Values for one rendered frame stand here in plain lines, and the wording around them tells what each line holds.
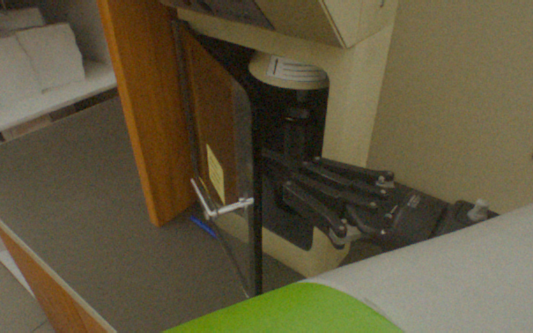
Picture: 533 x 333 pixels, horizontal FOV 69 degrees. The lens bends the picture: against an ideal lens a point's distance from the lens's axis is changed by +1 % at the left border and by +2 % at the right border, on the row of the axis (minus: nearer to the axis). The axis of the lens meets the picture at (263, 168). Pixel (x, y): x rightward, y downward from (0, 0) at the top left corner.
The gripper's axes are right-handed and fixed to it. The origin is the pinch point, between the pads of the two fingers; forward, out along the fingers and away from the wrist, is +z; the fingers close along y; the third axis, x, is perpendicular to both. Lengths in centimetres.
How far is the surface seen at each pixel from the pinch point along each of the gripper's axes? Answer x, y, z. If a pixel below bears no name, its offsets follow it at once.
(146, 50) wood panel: -5.2, -7.6, 33.2
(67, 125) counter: 34, -14, 92
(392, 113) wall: 17, -54, 4
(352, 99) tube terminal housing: -5.3, -12.6, -3.8
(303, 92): 0.5, -20.8, 9.0
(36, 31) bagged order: 15, -29, 129
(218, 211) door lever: 7.5, 5.1, 5.3
